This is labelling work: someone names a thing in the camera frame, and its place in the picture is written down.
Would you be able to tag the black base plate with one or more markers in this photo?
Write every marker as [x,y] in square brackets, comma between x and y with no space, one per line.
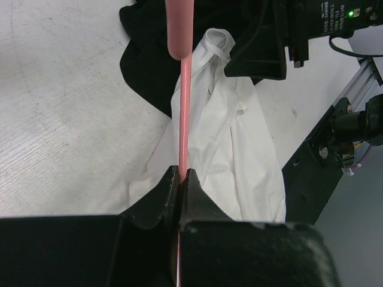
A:
[314,170]

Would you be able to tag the black garment on table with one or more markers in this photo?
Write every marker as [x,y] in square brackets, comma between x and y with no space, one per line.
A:
[146,65]

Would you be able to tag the pink wire hanger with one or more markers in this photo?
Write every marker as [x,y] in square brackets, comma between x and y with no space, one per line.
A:
[179,16]

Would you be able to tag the white tank top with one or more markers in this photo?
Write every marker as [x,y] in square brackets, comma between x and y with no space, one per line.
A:
[230,146]

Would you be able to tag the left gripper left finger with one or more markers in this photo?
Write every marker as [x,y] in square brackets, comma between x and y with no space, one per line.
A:
[159,207]

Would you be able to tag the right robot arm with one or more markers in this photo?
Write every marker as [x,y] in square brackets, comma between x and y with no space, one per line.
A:
[340,19]

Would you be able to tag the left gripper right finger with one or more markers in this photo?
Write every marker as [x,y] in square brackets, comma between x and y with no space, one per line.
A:
[197,205]

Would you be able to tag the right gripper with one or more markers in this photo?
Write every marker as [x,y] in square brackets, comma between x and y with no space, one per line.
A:
[278,30]

